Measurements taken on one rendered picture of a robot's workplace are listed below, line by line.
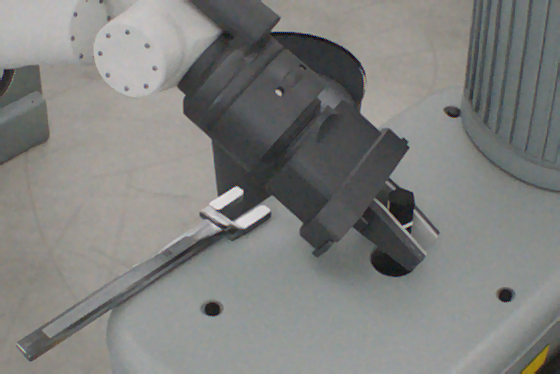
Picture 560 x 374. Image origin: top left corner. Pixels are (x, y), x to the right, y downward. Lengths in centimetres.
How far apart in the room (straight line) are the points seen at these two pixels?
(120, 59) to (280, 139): 13
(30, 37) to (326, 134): 26
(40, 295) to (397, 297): 268
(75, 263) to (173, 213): 40
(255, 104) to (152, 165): 308
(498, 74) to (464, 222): 13
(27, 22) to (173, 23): 15
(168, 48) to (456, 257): 28
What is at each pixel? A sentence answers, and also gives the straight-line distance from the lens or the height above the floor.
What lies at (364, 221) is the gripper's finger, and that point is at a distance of 80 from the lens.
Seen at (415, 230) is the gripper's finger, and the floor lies 192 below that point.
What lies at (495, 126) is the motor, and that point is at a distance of 93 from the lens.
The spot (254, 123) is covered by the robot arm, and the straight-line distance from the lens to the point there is 78.
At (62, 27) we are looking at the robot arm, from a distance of 85.
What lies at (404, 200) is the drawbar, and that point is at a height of 195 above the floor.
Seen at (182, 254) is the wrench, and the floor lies 190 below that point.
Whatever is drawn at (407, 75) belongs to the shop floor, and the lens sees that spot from 431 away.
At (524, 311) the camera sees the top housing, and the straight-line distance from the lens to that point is 83.
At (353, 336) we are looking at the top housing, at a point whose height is 189.
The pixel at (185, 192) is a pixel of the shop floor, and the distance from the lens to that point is 373.
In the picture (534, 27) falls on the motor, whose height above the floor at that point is 205.
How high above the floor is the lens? 249
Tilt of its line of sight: 42 degrees down
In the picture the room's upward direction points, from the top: 1 degrees clockwise
